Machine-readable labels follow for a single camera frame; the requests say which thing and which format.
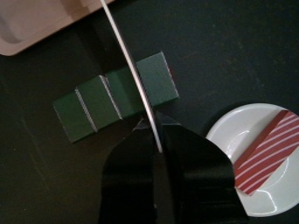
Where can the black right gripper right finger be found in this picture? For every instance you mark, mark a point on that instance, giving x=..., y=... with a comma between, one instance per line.
x=197, y=180

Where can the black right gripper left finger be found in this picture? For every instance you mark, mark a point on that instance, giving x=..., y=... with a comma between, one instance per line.
x=128, y=180

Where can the green toy sushi roll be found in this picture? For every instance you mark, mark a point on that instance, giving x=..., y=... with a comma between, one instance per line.
x=93, y=108

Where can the small white plate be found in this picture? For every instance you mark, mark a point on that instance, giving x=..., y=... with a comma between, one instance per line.
x=233, y=131

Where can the red white striped block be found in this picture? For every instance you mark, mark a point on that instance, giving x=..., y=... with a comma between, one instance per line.
x=268, y=151

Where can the pink plastic tray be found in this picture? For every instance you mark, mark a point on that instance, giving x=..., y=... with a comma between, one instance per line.
x=30, y=23

